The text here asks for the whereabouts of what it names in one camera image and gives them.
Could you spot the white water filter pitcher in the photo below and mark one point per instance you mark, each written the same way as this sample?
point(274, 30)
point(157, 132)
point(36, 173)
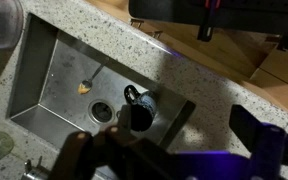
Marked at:
point(2, 23)

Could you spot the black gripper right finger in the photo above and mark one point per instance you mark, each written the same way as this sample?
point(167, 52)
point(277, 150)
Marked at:
point(264, 143)

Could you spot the dark blue mug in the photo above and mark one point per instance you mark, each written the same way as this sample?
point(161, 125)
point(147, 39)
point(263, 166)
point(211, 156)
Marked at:
point(142, 111)

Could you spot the stainless steel sink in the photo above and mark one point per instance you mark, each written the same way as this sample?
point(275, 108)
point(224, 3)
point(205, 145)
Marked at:
point(67, 76)

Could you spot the wooden base cabinet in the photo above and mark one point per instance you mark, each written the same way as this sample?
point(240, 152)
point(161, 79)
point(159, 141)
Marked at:
point(234, 58)

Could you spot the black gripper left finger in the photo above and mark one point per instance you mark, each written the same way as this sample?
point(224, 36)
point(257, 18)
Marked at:
point(124, 118)

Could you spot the metal spoon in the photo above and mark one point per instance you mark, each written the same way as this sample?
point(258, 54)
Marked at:
point(85, 86)

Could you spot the kitchen faucet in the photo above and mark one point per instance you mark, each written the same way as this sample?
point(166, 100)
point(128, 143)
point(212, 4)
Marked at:
point(34, 173)

